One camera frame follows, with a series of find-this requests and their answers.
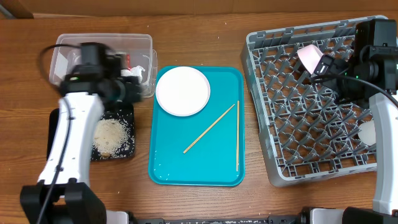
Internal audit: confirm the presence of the white napkin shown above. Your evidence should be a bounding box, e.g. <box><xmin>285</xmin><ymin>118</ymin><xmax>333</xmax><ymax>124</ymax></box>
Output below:
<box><xmin>121</xmin><ymin>65</ymin><xmax>145</xmax><ymax>83</ymax></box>

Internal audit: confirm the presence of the pink bowl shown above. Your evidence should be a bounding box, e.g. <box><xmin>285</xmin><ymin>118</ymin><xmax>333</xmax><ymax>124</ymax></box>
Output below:
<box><xmin>297</xmin><ymin>44</ymin><xmax>323</xmax><ymax>75</ymax></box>

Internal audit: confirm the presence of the large pink plate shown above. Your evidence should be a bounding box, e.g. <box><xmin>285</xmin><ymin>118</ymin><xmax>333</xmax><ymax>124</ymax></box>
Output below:
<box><xmin>155</xmin><ymin>67</ymin><xmax>211</xmax><ymax>116</ymax></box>

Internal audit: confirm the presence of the white paper cup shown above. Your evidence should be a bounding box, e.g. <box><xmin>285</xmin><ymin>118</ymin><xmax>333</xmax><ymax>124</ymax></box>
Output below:
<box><xmin>358</xmin><ymin>120</ymin><xmax>376</xmax><ymax>146</ymax></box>

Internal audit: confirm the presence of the wooden chopstick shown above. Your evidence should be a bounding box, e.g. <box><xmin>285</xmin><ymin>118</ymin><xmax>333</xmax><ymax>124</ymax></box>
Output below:
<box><xmin>236</xmin><ymin>100</ymin><xmax>240</xmax><ymax>172</ymax></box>
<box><xmin>183</xmin><ymin>104</ymin><xmax>236</xmax><ymax>154</ymax></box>

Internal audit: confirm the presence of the teal serving tray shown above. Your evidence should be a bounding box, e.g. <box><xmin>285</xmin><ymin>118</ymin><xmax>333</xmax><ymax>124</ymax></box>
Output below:
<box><xmin>148</xmin><ymin>67</ymin><xmax>245</xmax><ymax>187</ymax></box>

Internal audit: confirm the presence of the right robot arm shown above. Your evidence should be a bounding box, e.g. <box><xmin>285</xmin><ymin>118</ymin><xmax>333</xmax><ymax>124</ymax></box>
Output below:
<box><xmin>311</xmin><ymin>19</ymin><xmax>397</xmax><ymax>223</ymax></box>

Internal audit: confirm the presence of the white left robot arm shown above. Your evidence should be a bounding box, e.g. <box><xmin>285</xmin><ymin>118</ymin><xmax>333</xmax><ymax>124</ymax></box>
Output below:
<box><xmin>20</xmin><ymin>42</ymin><xmax>142</xmax><ymax>223</ymax></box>

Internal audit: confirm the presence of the black waste tray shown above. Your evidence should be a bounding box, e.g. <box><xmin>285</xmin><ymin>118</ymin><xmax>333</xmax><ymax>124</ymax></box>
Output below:
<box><xmin>46</xmin><ymin>104</ymin><xmax>136</xmax><ymax>162</ymax></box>

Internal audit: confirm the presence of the grey dishwasher rack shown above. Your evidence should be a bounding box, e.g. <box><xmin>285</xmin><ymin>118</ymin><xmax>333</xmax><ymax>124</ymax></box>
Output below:
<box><xmin>242</xmin><ymin>16</ymin><xmax>388</xmax><ymax>187</ymax></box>

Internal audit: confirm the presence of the clear plastic bin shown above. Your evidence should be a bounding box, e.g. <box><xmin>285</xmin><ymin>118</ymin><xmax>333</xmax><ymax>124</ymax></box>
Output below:
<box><xmin>49</xmin><ymin>33</ymin><xmax>157</xmax><ymax>98</ymax></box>

